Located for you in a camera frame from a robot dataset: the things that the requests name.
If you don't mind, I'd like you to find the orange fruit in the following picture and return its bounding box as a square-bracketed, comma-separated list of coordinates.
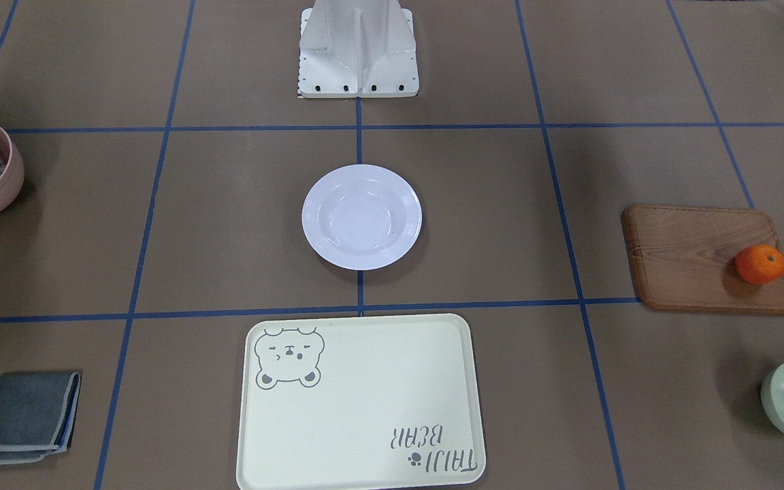
[734, 243, 784, 284]

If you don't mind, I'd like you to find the cream bear tray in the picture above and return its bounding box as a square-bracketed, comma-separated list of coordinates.
[235, 313, 487, 489]

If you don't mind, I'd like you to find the white round plate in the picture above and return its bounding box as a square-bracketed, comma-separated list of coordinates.
[301, 164, 423, 271]

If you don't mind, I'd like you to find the wooden cutting board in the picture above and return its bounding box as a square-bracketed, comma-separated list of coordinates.
[620, 203, 784, 314]

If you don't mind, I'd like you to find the grey folded cloth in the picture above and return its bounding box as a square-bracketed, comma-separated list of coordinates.
[0, 370, 83, 466]

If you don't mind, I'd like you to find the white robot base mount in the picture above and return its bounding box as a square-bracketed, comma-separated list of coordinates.
[297, 1, 420, 99]

